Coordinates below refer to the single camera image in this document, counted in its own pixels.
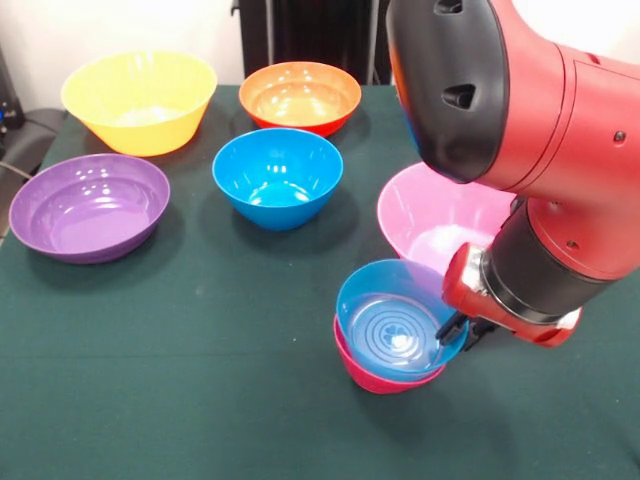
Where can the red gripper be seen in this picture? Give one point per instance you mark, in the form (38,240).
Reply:
(470,300)

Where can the small flat-bottomed blue bowl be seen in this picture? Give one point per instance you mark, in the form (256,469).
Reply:
(390,335)

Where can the orange bowl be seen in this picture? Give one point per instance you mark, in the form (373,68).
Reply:
(300,107)

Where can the black device box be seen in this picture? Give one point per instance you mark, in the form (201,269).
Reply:
(9,105)

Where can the small red bowl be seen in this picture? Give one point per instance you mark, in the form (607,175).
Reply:
(360,372)

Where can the purple bowl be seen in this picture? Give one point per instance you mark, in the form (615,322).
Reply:
(85,220)

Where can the grey padded seat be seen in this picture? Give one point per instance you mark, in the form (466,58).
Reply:
(35,132)

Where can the large yellow bowl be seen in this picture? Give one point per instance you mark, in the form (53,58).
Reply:
(150,132)

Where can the dark green table cloth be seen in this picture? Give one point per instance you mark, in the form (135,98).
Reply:
(150,400)

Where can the deep blue bowl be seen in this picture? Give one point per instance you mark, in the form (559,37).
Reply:
(275,185)

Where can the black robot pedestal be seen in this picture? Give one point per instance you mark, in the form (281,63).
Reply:
(320,35)

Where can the large pink bowl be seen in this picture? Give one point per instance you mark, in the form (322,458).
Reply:
(425,220)

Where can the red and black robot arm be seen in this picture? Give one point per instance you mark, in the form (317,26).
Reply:
(540,125)

